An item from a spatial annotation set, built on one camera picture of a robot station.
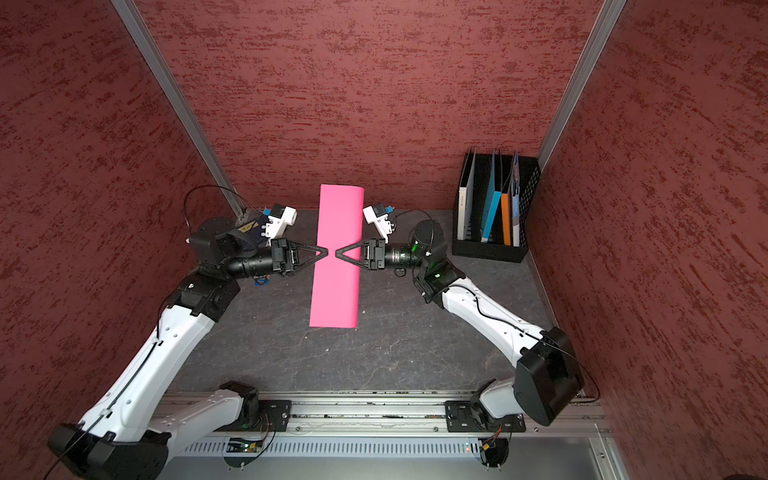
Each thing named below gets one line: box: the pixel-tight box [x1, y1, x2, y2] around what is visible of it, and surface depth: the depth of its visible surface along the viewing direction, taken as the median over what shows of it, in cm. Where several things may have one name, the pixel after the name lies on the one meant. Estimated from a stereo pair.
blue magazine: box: [511, 151, 520, 247], surface depth 94 cm
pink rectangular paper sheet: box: [309, 184, 365, 328], surface depth 61 cm
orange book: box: [501, 193, 511, 246], surface depth 94 cm
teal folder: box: [480, 151, 502, 243], surface depth 94 cm
